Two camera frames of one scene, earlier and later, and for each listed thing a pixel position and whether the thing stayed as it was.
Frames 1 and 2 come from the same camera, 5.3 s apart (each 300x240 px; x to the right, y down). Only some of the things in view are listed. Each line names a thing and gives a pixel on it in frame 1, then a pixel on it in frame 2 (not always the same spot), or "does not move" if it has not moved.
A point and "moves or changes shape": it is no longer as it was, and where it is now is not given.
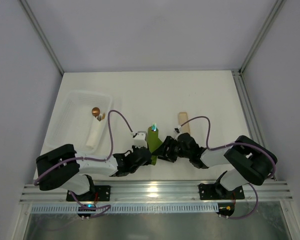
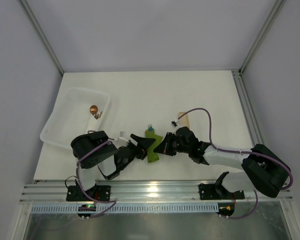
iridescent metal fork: [154, 127] moves or changes shape
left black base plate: [96, 193] does not move
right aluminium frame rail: [248, 110] does not move
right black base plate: [217, 191] does not move
